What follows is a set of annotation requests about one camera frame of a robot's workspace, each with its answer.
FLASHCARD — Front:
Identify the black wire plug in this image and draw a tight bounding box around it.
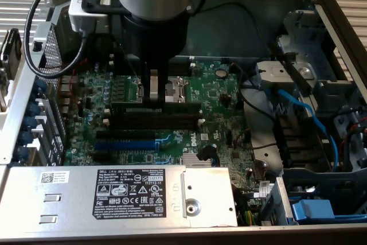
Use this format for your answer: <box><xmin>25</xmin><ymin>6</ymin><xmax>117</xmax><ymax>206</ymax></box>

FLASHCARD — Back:
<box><xmin>197</xmin><ymin>144</ymin><xmax>217</xmax><ymax>162</ymax></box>

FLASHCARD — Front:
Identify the blue flat wire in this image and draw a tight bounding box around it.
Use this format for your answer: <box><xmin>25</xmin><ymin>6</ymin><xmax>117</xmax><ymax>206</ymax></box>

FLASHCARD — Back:
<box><xmin>265</xmin><ymin>83</ymin><xmax>341</xmax><ymax>171</ymax></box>

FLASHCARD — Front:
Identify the thin CPU socket locking lever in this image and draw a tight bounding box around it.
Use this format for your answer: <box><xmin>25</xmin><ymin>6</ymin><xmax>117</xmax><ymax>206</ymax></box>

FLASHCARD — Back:
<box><xmin>119</xmin><ymin>44</ymin><xmax>138</xmax><ymax>79</ymax></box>

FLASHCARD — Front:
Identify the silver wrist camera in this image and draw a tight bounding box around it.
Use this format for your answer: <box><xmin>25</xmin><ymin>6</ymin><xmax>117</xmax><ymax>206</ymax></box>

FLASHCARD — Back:
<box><xmin>68</xmin><ymin>0</ymin><xmax>121</xmax><ymax>34</ymax></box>

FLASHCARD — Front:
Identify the silver power supply unit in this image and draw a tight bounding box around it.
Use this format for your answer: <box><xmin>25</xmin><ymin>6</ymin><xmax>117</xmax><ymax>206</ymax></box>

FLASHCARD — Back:
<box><xmin>0</xmin><ymin>165</ymin><xmax>239</xmax><ymax>228</ymax></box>

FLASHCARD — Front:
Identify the green motherboard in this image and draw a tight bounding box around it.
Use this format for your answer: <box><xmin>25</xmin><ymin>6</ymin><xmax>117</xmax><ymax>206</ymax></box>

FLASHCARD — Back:
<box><xmin>58</xmin><ymin>58</ymin><xmax>276</xmax><ymax>211</ymax></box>

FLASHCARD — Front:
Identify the blue expansion slot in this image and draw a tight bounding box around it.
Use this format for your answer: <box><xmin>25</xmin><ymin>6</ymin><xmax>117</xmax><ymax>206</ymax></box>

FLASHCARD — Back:
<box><xmin>93</xmin><ymin>139</ymin><xmax>161</xmax><ymax>151</ymax></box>

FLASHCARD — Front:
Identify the blue round card clip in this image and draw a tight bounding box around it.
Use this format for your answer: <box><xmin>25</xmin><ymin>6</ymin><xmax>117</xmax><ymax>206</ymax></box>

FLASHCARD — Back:
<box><xmin>17</xmin><ymin>130</ymin><xmax>34</xmax><ymax>145</ymax></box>
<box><xmin>26</xmin><ymin>103</ymin><xmax>41</xmax><ymax>117</ymax></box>
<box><xmin>14</xmin><ymin>145</ymin><xmax>29</xmax><ymax>160</ymax></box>
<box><xmin>21</xmin><ymin>116</ymin><xmax>38</xmax><ymax>131</ymax></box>
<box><xmin>33</xmin><ymin>80</ymin><xmax>48</xmax><ymax>95</ymax></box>

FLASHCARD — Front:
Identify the black ribbed plastic duct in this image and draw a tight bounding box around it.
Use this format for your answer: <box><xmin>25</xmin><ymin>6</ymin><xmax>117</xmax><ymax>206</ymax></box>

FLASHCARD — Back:
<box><xmin>272</xmin><ymin>114</ymin><xmax>333</xmax><ymax>169</ymax></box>

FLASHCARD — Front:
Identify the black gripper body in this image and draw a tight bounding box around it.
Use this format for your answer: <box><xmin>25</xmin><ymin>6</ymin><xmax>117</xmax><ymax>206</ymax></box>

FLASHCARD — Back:
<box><xmin>123</xmin><ymin>11</ymin><xmax>189</xmax><ymax>64</ymax></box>

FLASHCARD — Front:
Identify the RAM stick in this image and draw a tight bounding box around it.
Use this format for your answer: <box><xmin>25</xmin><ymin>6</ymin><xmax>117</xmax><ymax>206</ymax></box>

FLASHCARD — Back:
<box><xmin>110</xmin><ymin>101</ymin><xmax>202</xmax><ymax>116</ymax></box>

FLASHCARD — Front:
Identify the grey metal bracket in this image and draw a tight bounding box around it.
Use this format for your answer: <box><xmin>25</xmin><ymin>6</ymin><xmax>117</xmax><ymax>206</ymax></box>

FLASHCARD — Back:
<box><xmin>255</xmin><ymin>60</ymin><xmax>298</xmax><ymax>91</ymax></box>

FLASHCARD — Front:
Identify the grey metal disk bay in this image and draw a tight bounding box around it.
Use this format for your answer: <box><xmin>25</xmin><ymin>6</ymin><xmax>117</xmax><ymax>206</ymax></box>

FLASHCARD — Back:
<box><xmin>275</xmin><ymin>9</ymin><xmax>367</xmax><ymax>171</ymax></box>

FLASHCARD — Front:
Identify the yellow green wire bundle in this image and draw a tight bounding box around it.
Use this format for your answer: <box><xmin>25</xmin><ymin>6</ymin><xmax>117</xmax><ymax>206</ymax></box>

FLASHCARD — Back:
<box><xmin>233</xmin><ymin>187</ymin><xmax>260</xmax><ymax>227</ymax></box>

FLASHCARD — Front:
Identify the short black expansion slot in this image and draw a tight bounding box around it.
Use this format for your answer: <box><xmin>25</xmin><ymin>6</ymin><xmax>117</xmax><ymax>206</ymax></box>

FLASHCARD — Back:
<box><xmin>92</xmin><ymin>152</ymin><xmax>112</xmax><ymax>163</ymax></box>

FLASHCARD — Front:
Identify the black flat wire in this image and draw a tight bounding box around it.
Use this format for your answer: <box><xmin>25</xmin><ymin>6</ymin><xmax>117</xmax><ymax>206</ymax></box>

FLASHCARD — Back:
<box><xmin>268</xmin><ymin>41</ymin><xmax>314</xmax><ymax>94</ymax></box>

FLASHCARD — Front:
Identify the silver CPU socket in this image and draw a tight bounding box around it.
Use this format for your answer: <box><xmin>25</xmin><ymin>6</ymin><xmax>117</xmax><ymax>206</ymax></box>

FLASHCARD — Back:
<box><xmin>132</xmin><ymin>76</ymin><xmax>189</xmax><ymax>105</ymax></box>

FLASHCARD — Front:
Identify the long black expansion slot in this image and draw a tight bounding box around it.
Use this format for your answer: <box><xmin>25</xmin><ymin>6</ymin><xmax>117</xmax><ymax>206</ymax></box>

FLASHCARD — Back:
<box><xmin>95</xmin><ymin>129</ymin><xmax>156</xmax><ymax>141</ymax></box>

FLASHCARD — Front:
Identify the grey metal PC case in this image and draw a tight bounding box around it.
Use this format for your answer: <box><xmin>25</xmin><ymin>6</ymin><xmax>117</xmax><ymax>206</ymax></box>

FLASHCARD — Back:
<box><xmin>0</xmin><ymin>0</ymin><xmax>367</xmax><ymax>245</ymax></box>

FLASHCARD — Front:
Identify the RAM slot with white latch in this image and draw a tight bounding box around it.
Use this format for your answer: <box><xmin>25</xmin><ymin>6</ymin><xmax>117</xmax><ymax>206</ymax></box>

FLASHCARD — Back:
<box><xmin>108</xmin><ymin>52</ymin><xmax>194</xmax><ymax>61</ymax></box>
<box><xmin>102</xmin><ymin>118</ymin><xmax>205</xmax><ymax>130</ymax></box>
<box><xmin>108</xmin><ymin>60</ymin><xmax>196</xmax><ymax>71</ymax></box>
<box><xmin>104</xmin><ymin>108</ymin><xmax>202</xmax><ymax>120</ymax></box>

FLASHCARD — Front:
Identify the thin black wire with plug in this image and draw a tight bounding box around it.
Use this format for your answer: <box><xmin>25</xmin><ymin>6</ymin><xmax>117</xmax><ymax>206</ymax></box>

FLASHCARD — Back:
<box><xmin>190</xmin><ymin>1</ymin><xmax>273</xmax><ymax>53</ymax></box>

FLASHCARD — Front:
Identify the black camera cable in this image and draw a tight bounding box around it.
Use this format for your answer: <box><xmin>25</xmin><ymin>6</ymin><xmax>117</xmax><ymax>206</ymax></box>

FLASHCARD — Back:
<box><xmin>23</xmin><ymin>0</ymin><xmax>97</xmax><ymax>79</ymax></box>

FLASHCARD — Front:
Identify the blue plastic handle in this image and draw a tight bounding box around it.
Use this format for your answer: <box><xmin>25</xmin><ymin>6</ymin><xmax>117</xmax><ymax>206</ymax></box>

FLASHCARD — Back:
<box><xmin>290</xmin><ymin>199</ymin><xmax>336</xmax><ymax>224</ymax></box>

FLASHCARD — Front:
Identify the red black twisted wire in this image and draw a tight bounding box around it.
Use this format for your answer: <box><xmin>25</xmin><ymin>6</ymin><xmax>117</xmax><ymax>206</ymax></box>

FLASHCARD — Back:
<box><xmin>45</xmin><ymin>57</ymin><xmax>90</xmax><ymax>107</ymax></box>

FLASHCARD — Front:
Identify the black computer part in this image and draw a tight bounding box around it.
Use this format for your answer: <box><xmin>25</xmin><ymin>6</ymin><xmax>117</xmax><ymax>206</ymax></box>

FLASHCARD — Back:
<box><xmin>0</xmin><ymin>28</ymin><xmax>23</xmax><ymax>81</ymax></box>

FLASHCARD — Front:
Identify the silver finned heatsink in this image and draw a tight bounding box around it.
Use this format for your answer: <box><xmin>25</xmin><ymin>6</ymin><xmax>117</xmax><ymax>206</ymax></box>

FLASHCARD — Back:
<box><xmin>182</xmin><ymin>153</ymin><xmax>219</xmax><ymax>168</ymax></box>

